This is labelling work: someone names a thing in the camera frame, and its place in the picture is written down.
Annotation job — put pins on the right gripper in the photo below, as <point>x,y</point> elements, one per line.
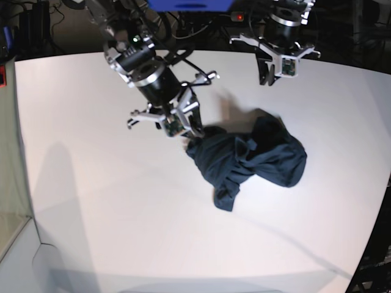
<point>179,117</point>

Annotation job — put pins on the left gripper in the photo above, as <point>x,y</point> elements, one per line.
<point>275,62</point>

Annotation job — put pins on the dark blue t-shirt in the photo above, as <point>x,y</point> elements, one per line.
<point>227,159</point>

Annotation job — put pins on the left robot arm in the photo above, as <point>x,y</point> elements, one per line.
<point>275,28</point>

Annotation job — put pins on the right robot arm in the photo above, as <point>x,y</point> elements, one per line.
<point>167,82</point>

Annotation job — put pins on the black power strip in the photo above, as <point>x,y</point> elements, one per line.
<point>240,17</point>

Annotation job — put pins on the blue box at top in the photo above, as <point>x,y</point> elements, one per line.
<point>190,5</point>

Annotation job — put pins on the red clamp at table edge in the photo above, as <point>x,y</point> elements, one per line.
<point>3,79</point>

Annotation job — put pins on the blue object at left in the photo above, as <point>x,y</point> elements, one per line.
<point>8,37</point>

